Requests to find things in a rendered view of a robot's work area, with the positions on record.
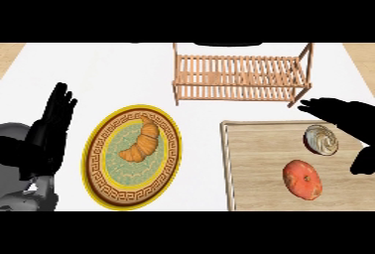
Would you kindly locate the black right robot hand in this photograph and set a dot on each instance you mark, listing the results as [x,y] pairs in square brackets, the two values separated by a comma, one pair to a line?
[353,115]

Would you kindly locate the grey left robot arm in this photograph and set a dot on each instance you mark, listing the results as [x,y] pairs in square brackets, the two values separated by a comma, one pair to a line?
[19,195]

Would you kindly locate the pale wooden tray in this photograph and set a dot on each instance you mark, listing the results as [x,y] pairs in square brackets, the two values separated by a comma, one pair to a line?
[297,172]

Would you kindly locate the orange pumpkin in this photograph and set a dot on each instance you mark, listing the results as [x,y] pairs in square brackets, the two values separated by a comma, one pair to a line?
[303,179]

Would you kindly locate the golden croissant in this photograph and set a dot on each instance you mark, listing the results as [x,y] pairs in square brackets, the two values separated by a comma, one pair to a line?
[142,140]

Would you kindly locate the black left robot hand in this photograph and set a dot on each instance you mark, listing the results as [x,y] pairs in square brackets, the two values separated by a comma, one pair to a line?
[47,132]

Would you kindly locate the wooden tiered shelf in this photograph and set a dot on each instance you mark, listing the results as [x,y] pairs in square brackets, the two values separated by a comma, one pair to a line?
[241,76]

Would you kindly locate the yellow patterned plate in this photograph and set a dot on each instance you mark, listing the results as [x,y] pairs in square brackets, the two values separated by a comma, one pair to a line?
[133,157]

